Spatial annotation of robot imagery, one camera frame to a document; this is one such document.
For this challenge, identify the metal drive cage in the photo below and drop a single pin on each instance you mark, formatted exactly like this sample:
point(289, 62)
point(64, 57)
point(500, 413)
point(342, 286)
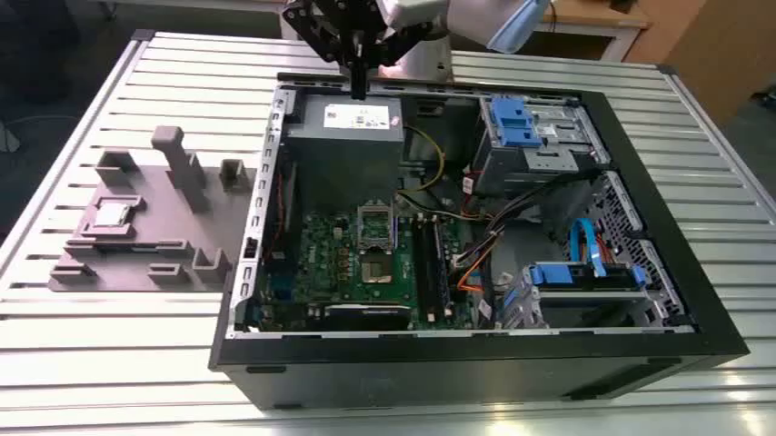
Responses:
point(545, 168)

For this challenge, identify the metal disk bay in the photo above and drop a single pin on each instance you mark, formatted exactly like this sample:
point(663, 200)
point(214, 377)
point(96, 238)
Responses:
point(521, 309)

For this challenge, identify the black case latch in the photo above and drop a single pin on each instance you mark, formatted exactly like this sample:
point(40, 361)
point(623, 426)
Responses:
point(249, 249)

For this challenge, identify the black graphics card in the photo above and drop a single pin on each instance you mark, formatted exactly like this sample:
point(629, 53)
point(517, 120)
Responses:
point(364, 318)

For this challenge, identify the silver CPU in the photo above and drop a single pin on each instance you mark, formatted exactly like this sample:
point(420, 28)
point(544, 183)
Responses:
point(114, 214)

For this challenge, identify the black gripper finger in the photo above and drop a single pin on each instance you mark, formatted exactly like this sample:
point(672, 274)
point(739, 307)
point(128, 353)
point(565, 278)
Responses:
point(404, 43)
point(311, 32)

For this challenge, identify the green RAM stick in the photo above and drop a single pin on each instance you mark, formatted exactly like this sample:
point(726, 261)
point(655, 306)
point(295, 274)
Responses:
point(139, 247)

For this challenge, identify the hard disk in blue carrier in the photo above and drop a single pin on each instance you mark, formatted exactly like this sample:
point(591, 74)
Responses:
point(557, 274)

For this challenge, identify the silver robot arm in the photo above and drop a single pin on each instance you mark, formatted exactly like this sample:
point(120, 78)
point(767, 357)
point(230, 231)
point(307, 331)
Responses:
point(428, 59)

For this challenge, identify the brown wooden cabinet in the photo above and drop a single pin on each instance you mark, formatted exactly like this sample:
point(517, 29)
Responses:
point(715, 54)

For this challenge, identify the black RAM slot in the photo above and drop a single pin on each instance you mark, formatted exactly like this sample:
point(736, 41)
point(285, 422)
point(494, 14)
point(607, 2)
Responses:
point(434, 268)
point(428, 268)
point(421, 268)

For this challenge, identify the green motherboard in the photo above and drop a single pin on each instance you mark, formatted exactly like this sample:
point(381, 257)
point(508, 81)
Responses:
point(327, 236)

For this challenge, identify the grey parts rack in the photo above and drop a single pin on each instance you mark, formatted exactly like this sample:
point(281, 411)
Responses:
point(151, 227)

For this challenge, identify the blue plastic drive latch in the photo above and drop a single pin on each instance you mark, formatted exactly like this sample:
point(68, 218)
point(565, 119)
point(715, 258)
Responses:
point(508, 111)
point(524, 136)

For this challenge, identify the metal locking lever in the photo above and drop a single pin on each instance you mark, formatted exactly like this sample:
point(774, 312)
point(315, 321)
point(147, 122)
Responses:
point(396, 236)

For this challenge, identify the wooden desk white frame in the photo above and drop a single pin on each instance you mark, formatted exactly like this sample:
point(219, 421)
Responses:
point(600, 20)

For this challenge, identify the grey power supply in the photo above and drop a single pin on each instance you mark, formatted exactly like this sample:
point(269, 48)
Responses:
point(352, 150)

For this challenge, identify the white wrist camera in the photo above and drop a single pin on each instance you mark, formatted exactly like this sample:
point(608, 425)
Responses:
point(418, 13)

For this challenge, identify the black PC case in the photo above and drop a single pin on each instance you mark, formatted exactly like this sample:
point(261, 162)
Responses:
point(425, 363)

